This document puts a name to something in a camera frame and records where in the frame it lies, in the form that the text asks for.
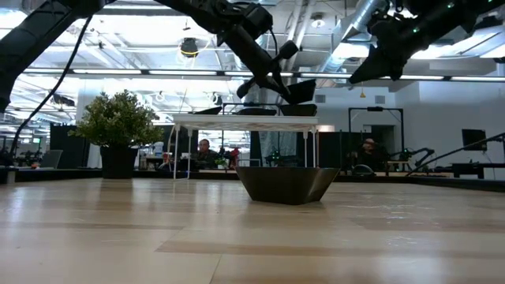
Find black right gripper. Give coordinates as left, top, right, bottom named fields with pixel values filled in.
left=348, top=13, right=437, bottom=85

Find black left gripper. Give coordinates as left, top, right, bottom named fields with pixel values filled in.
left=215, top=22, right=300, bottom=99

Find black wavy square mini plate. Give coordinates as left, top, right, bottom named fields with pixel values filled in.
left=235, top=166, right=340, bottom=206
left=279, top=103, right=319, bottom=118
left=282, top=79, right=317, bottom=106

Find black leaf-shaped mini plate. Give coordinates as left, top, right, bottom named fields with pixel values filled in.
left=235, top=107, right=278, bottom=117

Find black teardrop mini plate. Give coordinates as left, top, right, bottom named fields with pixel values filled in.
left=193, top=106, right=223, bottom=116

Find person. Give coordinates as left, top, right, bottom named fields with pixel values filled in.
left=349, top=137, right=390, bottom=173
left=195, top=138, right=222, bottom=170

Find background robot arms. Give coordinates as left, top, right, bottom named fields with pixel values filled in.
left=388, top=148, right=436, bottom=170

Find black background monitor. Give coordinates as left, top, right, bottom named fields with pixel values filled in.
left=461, top=128, right=488, bottom=152

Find long ceiling light strip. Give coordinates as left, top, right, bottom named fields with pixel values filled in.
left=23, top=67, right=505, bottom=83

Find green potted plant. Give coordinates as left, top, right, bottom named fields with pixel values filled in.
left=69, top=89, right=165, bottom=180

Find black partition panel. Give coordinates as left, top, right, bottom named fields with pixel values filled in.
left=49, top=123, right=90, bottom=170

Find black tubular stand frame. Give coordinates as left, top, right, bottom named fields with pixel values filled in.
left=347, top=105, right=406, bottom=169

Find white wire rack shelf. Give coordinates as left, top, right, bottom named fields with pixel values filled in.
left=167, top=114, right=320, bottom=181

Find black ceiling cable reel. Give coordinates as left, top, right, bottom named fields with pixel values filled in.
left=179, top=36, right=200, bottom=59

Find black left camera cable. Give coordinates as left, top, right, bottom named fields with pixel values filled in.
left=8, top=14, right=94, bottom=155

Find black aluminium extrusion frame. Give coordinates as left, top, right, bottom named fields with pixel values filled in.
left=0, top=132, right=505, bottom=193

